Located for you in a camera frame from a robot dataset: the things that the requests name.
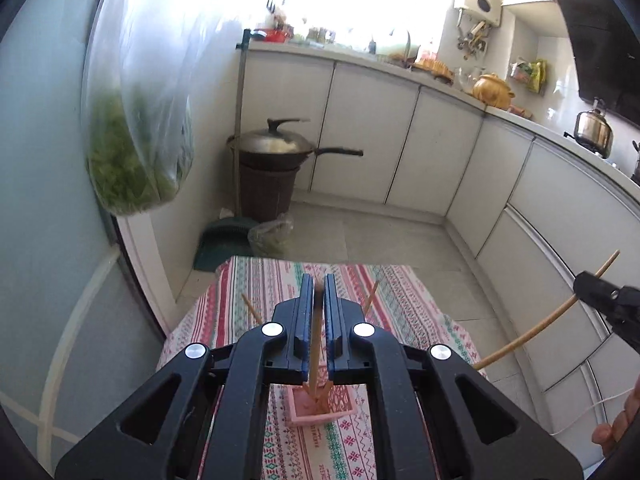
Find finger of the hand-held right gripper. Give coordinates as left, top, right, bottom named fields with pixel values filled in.
left=573, top=270, right=640, bottom=353

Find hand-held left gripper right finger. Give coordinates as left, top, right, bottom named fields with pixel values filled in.
left=326, top=274, right=583, bottom=480

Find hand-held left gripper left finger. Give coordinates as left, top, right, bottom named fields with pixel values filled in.
left=55, top=274, right=317, bottom=480

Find wooden chopstick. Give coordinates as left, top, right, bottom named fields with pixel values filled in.
left=242, top=294, right=263, bottom=327
left=362, top=280, right=380, bottom=318
left=306, top=280, right=322, bottom=408
left=477, top=250, right=621, bottom=372

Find pink chopstick holder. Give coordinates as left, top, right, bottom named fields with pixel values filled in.
left=289, top=382, right=360, bottom=428

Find person's right hand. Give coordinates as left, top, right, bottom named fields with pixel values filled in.
left=592, top=375, right=640, bottom=459

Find striped patterned tablecloth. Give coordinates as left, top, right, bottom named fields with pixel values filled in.
left=159, top=255, right=488, bottom=480

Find small plastic bag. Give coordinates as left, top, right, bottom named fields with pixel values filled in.
left=247, top=212, right=295, bottom=261

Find green dustpan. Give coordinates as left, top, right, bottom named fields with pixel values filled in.
left=194, top=217, right=261, bottom=273

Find brown trash bin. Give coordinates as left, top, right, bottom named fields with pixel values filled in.
left=237, top=160, right=302, bottom=223

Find steel kettle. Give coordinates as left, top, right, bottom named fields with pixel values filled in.
left=565, top=97, right=615, bottom=158

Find metal wok lid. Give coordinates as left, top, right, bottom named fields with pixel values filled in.
left=239, top=119, right=316, bottom=155

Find white kitchen cabinets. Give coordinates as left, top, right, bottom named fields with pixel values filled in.
left=240, top=42, right=640, bottom=461

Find plastic bag of greens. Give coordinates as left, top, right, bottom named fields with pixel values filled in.
left=80, top=0, right=251, bottom=218

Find green yellow packet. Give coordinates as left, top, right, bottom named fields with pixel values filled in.
left=509, top=59, right=547, bottom=95

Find brown clay pot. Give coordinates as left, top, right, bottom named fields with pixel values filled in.
left=472, top=73, right=516, bottom=110

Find black range hood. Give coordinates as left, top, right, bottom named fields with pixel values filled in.
left=554, top=0, right=640, bottom=128

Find glass teapot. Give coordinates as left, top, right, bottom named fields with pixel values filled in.
left=452, top=66, right=483, bottom=93

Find woven bamboo basket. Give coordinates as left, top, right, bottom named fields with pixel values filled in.
left=415, top=57, right=453, bottom=83

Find metal water pipes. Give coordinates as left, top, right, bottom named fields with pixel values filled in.
left=455, top=20, right=488, bottom=61

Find thin white cable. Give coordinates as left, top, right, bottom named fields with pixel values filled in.
left=552, top=390, right=636, bottom=436

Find black handled wok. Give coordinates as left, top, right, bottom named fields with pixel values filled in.
left=227, top=135, right=364, bottom=168

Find long dustpan handle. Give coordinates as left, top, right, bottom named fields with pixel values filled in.
left=235, top=29, right=268, bottom=218

